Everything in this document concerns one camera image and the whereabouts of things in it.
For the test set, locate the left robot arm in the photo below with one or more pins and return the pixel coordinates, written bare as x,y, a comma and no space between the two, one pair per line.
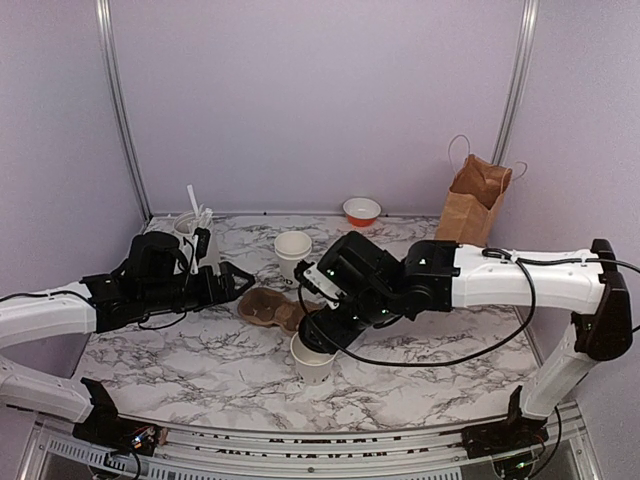
163,274

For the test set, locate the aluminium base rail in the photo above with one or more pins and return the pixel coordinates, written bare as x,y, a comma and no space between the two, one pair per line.
450,451

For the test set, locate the brown paper bag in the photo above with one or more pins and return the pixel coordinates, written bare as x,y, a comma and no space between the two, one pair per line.
474,198

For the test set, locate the orange and white bowl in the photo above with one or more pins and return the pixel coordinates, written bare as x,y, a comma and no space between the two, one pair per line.
361,212

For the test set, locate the white cylindrical straw holder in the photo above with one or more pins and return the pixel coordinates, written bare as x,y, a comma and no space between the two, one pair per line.
212,258

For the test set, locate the stacked white paper cups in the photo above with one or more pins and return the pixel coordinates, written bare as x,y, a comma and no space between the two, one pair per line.
290,248

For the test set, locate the brown cardboard cup carrier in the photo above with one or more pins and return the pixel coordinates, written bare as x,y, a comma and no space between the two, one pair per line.
268,308

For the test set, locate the left aluminium frame post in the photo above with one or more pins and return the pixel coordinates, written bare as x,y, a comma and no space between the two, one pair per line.
112,72

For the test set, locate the aluminium frame post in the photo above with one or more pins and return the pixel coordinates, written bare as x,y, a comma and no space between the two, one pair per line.
112,72
517,84

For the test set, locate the short white wrapped straw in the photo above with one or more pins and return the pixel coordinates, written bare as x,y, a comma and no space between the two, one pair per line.
202,220

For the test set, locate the right aluminium frame post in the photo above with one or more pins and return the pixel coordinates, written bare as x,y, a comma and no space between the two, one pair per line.
517,84

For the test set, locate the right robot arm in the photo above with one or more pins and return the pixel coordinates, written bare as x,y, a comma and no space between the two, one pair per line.
366,287

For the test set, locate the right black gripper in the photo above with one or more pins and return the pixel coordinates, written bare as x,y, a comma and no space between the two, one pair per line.
330,336

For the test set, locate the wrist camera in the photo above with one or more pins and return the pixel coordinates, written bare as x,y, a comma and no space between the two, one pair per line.
308,275
200,244

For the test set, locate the tall white wrapped straw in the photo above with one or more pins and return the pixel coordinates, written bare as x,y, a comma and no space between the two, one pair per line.
193,201

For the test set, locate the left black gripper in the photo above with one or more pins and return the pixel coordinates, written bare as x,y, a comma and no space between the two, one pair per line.
226,291

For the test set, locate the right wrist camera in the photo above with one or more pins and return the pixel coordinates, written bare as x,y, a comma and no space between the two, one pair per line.
308,275

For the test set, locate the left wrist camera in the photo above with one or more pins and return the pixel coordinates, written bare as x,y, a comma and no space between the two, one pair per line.
200,244

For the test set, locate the white paper cup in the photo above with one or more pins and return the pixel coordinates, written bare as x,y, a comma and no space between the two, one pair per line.
313,368

